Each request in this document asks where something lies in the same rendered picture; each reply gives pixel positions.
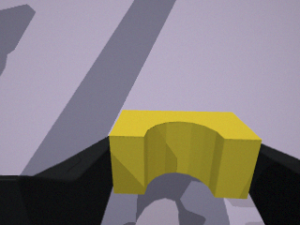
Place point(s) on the yellow arch block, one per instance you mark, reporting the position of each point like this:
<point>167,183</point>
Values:
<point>214,147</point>

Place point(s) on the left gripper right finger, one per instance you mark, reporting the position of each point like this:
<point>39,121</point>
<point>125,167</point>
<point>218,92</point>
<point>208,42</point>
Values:
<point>275,187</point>

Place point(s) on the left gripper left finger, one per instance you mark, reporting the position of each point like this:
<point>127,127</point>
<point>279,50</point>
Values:
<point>75,191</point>

